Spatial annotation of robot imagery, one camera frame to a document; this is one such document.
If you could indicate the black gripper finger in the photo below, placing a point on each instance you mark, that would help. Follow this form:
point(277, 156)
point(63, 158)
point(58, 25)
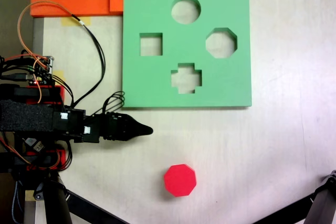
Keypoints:
point(123, 123)
point(120, 134)

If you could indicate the red octagonal pillar block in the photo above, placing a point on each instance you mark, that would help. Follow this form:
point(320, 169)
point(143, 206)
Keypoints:
point(179, 180)

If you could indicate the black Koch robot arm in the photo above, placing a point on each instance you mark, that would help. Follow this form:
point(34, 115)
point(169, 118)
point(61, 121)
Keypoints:
point(29, 115)

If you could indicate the small grey adapter board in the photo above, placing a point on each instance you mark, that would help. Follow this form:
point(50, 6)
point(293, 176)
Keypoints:
point(36, 146)

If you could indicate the yellow masking tape piece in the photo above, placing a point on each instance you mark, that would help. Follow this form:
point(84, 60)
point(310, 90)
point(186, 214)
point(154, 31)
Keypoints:
point(68, 22)
point(59, 74)
point(29, 195)

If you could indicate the black tripod leg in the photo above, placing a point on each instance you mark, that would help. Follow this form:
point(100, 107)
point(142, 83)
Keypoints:
point(324, 205)
point(94, 209)

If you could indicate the circuit board with connectors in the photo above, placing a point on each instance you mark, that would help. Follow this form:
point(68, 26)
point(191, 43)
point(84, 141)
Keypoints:
point(43, 70)

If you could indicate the black tripod strut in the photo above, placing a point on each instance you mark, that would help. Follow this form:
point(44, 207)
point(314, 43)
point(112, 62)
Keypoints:
point(288, 209)
point(56, 205)

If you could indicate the green shape sorting board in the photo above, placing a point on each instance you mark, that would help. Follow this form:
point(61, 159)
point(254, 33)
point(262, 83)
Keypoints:
point(147, 11)

